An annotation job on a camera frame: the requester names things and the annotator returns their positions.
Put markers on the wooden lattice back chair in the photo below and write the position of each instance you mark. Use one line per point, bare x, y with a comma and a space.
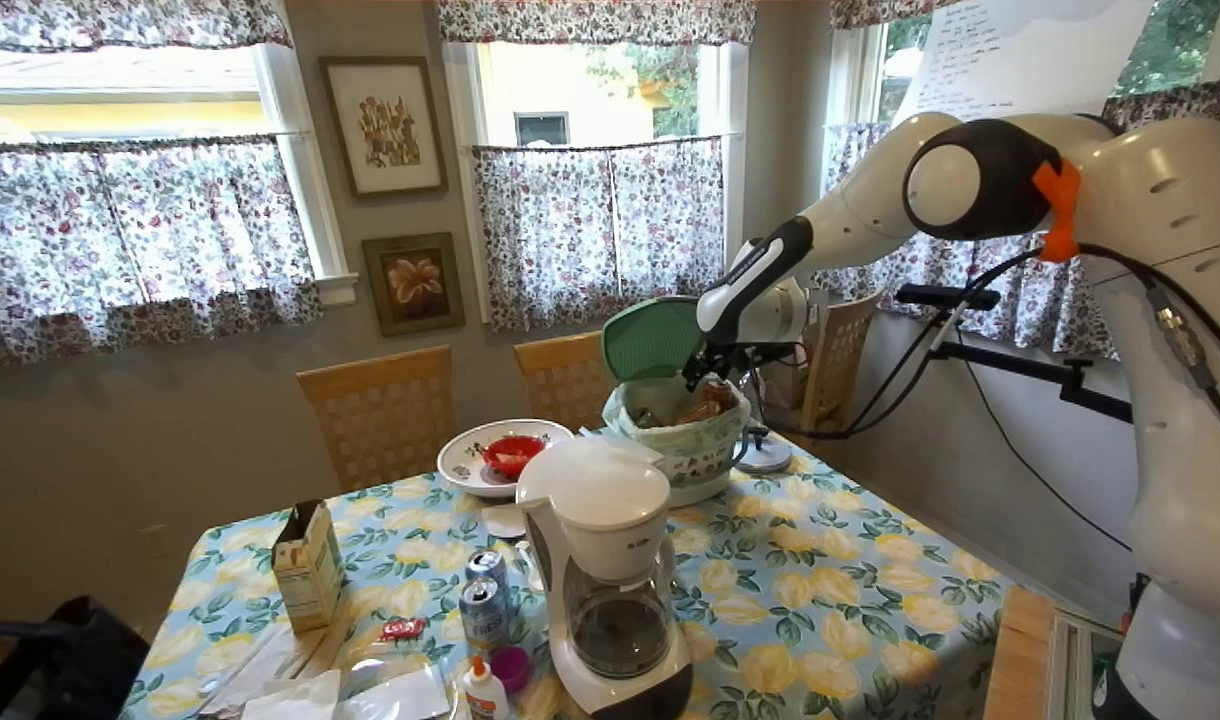
378, 423
563, 380
839, 361

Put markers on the white bin with green rim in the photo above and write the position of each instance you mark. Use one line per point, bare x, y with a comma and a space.
692, 467

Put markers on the small red wrapper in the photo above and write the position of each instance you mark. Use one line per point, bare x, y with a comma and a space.
401, 631

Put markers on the white framed window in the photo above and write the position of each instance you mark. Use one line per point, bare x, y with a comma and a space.
1173, 41
129, 93
592, 87

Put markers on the lemon print tablecloth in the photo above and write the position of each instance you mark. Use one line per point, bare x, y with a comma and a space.
834, 603

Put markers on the small white lid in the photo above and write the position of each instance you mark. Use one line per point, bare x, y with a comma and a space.
504, 521

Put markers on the light framed floral picture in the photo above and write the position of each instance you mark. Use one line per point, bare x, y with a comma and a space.
385, 125

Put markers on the dark framed flower picture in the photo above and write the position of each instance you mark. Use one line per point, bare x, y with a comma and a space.
414, 285

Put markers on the black boom stand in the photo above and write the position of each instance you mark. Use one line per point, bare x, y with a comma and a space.
1032, 380

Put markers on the aluminium rail frame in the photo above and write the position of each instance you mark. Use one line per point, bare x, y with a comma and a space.
1081, 665

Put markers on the floral valance curtain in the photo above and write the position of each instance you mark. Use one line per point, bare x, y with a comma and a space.
890, 10
592, 17
129, 21

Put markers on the floral cafe curtain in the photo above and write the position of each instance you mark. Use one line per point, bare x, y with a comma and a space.
1032, 302
592, 226
129, 241

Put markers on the black bag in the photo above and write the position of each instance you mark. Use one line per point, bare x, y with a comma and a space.
49, 663

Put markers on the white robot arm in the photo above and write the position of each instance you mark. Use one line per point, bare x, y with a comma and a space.
1171, 202

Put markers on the translucent bin liner bag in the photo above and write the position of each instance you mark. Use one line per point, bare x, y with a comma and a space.
654, 429

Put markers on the white glue bottle orange cap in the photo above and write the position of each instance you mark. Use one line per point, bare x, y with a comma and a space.
484, 694

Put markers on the white coffee maker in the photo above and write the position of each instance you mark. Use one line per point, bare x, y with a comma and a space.
592, 515

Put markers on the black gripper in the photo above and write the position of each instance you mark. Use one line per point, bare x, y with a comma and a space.
721, 356

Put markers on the magenta round lid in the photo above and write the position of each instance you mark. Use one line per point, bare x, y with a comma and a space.
509, 669

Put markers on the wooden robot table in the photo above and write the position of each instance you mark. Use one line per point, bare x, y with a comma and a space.
1023, 653

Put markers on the handwritten white paper sheet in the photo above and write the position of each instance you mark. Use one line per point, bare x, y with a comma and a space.
1023, 54

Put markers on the red bowl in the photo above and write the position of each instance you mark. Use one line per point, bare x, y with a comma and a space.
513, 459

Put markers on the green white carton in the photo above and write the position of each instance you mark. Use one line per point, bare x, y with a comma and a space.
311, 564

